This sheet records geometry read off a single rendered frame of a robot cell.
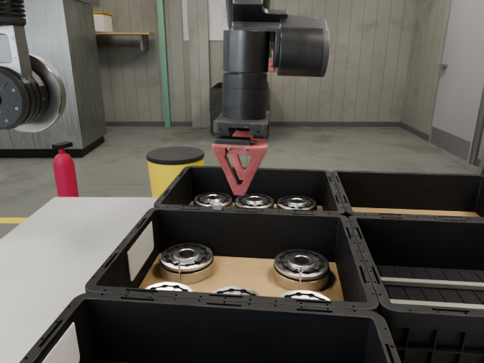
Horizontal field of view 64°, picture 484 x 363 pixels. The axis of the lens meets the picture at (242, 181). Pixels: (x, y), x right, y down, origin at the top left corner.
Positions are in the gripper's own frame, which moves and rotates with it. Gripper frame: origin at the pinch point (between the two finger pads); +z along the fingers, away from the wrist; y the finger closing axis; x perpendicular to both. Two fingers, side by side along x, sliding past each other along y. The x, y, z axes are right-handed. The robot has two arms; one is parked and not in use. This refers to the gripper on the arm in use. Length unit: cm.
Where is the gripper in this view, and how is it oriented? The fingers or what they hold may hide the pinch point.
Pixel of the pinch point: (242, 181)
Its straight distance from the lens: 53.8
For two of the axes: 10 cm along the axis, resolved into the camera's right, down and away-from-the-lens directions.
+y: 1.1, -3.3, 9.4
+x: -9.9, -0.6, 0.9
